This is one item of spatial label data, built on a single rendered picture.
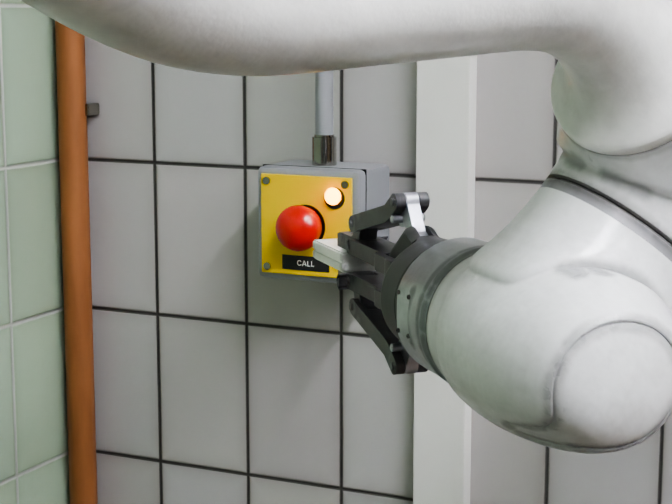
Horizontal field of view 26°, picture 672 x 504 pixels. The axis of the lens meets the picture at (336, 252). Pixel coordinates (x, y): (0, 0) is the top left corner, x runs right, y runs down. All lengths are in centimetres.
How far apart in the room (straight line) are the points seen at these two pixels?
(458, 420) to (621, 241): 55
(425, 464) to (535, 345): 59
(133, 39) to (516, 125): 73
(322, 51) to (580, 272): 22
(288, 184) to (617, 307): 57
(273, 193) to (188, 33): 72
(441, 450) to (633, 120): 61
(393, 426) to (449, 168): 25
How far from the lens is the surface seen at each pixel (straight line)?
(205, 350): 143
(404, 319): 90
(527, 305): 76
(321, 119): 128
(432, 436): 132
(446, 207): 127
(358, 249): 105
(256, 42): 59
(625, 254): 79
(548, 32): 70
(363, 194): 125
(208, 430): 144
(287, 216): 125
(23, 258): 143
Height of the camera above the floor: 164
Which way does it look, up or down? 9 degrees down
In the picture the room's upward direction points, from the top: straight up
